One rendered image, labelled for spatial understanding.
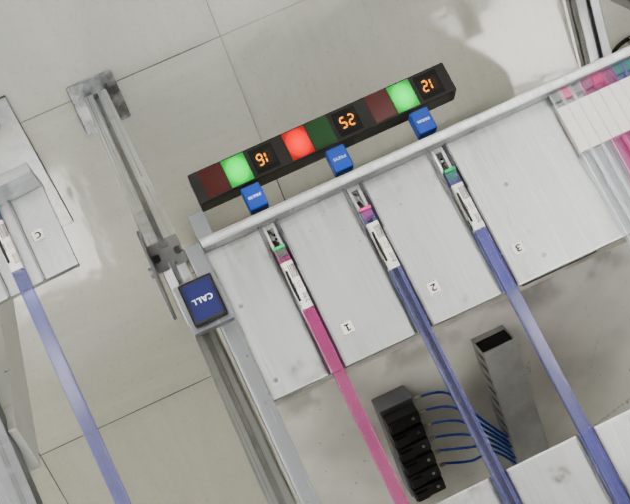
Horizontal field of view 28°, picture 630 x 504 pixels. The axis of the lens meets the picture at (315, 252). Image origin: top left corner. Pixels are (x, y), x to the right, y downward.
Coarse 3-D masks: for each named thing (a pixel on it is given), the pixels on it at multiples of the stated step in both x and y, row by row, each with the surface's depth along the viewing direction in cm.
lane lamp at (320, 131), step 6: (318, 120) 151; (324, 120) 151; (306, 126) 151; (312, 126) 151; (318, 126) 151; (324, 126) 151; (330, 126) 151; (312, 132) 150; (318, 132) 150; (324, 132) 150; (330, 132) 150; (312, 138) 150; (318, 138) 150; (324, 138) 150; (330, 138) 150; (336, 138) 150; (318, 144) 150; (324, 144) 150
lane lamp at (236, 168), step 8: (224, 160) 150; (232, 160) 150; (240, 160) 150; (224, 168) 149; (232, 168) 149; (240, 168) 149; (248, 168) 149; (232, 176) 149; (240, 176) 149; (248, 176) 149; (232, 184) 149; (240, 184) 149
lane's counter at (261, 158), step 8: (264, 144) 150; (248, 152) 150; (256, 152) 150; (264, 152) 150; (272, 152) 150; (256, 160) 150; (264, 160) 150; (272, 160) 150; (256, 168) 149; (264, 168) 149
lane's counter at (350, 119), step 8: (336, 112) 151; (344, 112) 151; (352, 112) 151; (336, 120) 151; (344, 120) 151; (352, 120) 151; (360, 120) 151; (344, 128) 151; (352, 128) 151; (360, 128) 151
